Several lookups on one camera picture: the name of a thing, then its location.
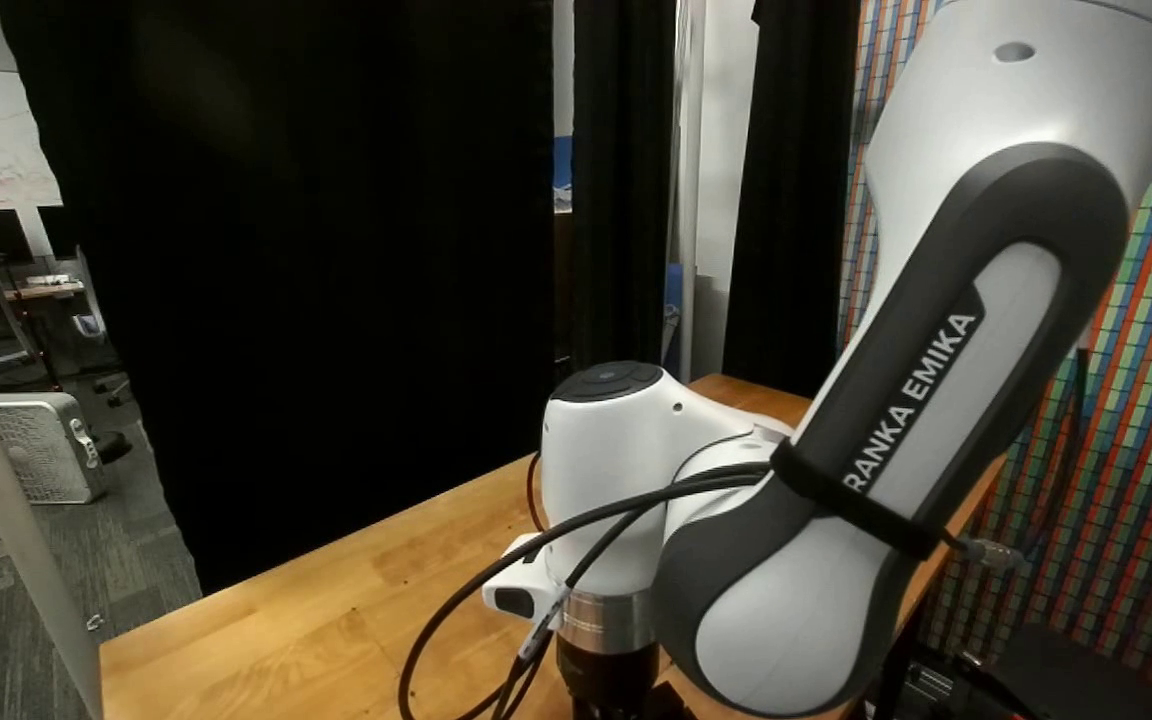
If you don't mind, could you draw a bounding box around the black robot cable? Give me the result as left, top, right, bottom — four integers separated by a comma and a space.
391, 453, 793, 720

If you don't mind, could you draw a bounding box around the colourful patterned panel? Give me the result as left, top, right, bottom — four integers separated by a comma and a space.
839, 0, 1152, 694

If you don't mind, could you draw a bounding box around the white box appliance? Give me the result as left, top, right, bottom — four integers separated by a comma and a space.
0, 391, 100, 509

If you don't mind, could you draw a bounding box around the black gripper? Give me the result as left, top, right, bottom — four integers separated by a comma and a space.
556, 640, 662, 720

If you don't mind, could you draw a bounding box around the black curtain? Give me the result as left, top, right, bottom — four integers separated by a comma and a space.
0, 0, 551, 592

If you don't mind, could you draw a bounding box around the white metal frame post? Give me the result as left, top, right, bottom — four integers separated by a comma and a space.
0, 445, 106, 720

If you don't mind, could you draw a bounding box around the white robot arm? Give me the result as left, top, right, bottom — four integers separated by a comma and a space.
480, 0, 1152, 720

